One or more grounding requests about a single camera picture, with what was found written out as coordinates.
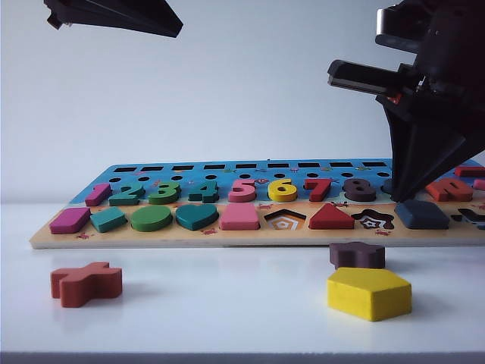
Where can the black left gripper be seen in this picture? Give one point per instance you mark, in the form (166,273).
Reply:
(58,13)

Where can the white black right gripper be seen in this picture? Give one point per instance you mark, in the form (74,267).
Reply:
(435,110)

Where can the dark blue square block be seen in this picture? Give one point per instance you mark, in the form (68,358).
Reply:
(420,216)

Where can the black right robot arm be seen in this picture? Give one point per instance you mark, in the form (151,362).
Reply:
(462,38)

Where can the dark blue number nine piece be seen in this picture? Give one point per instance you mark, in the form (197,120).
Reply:
(387,186)

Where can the orange number ten piece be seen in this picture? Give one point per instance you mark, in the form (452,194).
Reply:
(451,193)

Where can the red bar sign piece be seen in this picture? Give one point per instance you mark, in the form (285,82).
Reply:
(471,171)

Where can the pink sign piece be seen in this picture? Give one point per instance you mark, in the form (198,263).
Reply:
(480,184)

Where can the brown number eight piece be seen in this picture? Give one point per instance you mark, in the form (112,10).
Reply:
(358,197)

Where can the red number seven piece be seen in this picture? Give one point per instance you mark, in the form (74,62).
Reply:
(318,193)

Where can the red triangle block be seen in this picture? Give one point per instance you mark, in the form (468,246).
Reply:
(331,221)

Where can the dark brown star block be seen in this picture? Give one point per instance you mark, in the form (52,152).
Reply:
(356,258)

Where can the yellow number six piece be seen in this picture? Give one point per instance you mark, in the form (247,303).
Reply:
(282,198)

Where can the yellow pentagon block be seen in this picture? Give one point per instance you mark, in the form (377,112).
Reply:
(363,295)

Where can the pink number five piece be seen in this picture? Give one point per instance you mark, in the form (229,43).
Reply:
(242,197)

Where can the magenta number one piece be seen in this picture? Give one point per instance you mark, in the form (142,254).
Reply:
(96,195)

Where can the teal number two piece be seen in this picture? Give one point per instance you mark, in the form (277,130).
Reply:
(129,200)

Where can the green number three piece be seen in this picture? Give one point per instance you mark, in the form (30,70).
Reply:
(163,199)

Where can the pink trapezoid block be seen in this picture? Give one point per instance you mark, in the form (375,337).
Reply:
(240,220)

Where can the teal number four piece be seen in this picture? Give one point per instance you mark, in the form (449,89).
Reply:
(208,193)

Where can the green circle block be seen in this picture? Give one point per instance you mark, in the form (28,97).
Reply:
(151,220)

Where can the teal square block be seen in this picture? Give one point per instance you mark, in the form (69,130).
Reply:
(108,221)

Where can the teal heart block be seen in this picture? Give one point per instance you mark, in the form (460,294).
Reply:
(195,218)

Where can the magenta rectangle block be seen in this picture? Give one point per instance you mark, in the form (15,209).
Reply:
(68,221)

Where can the wooden number shape puzzle board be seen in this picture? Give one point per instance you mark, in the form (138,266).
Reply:
(151,238)

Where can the orange cross block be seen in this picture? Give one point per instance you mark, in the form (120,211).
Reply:
(87,288)

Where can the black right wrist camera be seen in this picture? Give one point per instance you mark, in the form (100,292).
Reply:
(398,30)

